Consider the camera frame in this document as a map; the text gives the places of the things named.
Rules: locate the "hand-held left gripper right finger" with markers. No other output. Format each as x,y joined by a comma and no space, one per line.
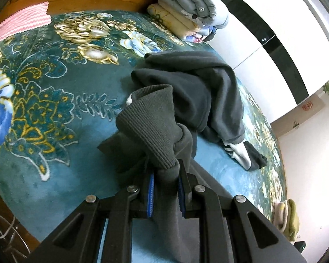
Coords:
182,194

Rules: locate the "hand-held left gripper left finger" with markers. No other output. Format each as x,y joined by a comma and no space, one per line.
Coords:
150,194

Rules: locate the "dark grey fleece sweatpants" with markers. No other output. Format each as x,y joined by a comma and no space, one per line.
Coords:
159,126

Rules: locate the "white and grey striped garment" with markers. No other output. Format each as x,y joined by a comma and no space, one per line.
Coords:
241,153

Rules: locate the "teal floral blanket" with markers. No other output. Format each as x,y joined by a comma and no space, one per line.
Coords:
57,156

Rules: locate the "yellow-green folded cloths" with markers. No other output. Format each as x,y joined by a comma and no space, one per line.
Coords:
286,219

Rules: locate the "white door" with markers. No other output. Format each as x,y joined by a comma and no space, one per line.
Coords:
298,156

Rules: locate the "small black box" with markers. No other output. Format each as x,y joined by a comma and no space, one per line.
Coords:
301,246

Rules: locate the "red door decoration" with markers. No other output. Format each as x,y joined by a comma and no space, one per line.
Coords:
307,106

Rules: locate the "folded colourful blanket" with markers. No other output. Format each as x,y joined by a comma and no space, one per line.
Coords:
200,34

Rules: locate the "folded yellow floral quilt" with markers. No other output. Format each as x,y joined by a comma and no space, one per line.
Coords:
167,16

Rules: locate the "white and black wardrobe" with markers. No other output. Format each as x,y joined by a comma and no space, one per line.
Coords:
290,11

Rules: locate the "pink zigzag towel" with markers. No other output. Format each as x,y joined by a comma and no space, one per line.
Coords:
22,22

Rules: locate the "wooden bed side rail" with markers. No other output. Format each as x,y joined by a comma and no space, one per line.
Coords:
19,222

